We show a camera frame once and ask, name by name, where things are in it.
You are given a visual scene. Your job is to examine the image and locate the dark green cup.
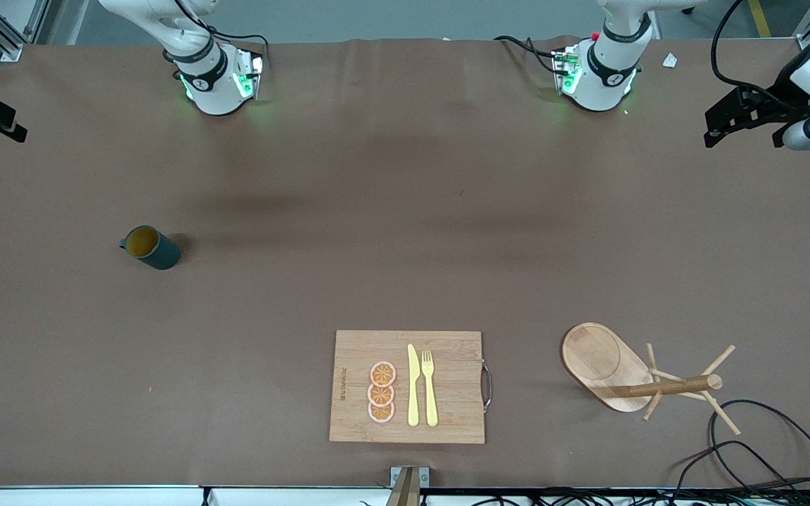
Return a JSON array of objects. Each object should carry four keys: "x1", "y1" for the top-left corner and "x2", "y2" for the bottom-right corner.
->
[{"x1": 120, "y1": 225, "x2": 181, "y2": 271}]

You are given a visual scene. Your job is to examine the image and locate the brown wooden bar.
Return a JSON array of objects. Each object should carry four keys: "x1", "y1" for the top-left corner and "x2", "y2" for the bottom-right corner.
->
[{"x1": 385, "y1": 469, "x2": 421, "y2": 506}]

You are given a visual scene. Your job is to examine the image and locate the black looped cable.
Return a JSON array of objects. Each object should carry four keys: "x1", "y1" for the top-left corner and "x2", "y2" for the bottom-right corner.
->
[
  {"x1": 709, "y1": 399, "x2": 810, "y2": 503},
  {"x1": 672, "y1": 441, "x2": 799, "y2": 494}
]

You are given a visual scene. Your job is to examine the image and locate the metal clamp bracket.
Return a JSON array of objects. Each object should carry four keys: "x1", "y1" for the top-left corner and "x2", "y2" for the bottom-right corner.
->
[{"x1": 391, "y1": 466, "x2": 429, "y2": 489}]

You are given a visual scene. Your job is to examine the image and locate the yellow plastic fork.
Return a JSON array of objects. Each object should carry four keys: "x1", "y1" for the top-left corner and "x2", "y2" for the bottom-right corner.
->
[{"x1": 421, "y1": 350, "x2": 439, "y2": 428}]

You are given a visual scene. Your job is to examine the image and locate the brown table mat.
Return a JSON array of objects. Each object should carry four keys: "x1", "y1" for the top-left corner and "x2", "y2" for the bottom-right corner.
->
[{"x1": 0, "y1": 35, "x2": 810, "y2": 489}]

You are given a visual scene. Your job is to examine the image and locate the white table frame rail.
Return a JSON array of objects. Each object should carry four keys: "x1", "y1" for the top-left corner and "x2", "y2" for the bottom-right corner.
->
[{"x1": 0, "y1": 485, "x2": 393, "y2": 506}]

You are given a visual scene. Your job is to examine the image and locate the yellow plastic knife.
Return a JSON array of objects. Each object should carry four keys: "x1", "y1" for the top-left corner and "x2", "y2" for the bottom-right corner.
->
[{"x1": 407, "y1": 344, "x2": 420, "y2": 427}]

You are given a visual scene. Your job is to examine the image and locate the wooden cutting board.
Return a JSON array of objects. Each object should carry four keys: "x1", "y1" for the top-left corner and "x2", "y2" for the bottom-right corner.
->
[{"x1": 329, "y1": 330, "x2": 486, "y2": 445}]

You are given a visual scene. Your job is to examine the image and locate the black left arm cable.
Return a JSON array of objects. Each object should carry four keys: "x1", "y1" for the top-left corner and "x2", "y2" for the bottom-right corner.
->
[{"x1": 711, "y1": 0, "x2": 810, "y2": 106}]

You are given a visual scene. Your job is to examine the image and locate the black base cable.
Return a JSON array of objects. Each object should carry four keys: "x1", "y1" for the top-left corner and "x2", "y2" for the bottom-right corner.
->
[
  {"x1": 173, "y1": 0, "x2": 270, "y2": 53},
  {"x1": 493, "y1": 35, "x2": 562, "y2": 74}
]

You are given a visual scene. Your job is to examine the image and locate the wooden cup rack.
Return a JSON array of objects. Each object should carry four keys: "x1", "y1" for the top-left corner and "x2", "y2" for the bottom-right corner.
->
[{"x1": 561, "y1": 322, "x2": 742, "y2": 436}]

